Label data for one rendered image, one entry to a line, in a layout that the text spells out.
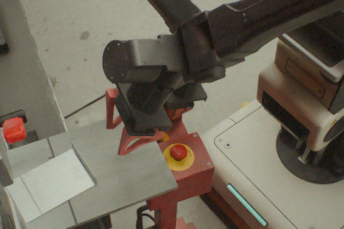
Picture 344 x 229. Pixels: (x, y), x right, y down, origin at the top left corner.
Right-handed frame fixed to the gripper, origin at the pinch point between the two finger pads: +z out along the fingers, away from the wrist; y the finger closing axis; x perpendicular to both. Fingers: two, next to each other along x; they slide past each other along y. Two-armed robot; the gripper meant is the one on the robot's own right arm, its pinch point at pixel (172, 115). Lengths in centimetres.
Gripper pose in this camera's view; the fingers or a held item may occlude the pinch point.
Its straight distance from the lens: 116.6
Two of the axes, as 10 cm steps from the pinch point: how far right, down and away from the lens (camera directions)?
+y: -8.9, 1.3, -4.3
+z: -2.6, 6.3, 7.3
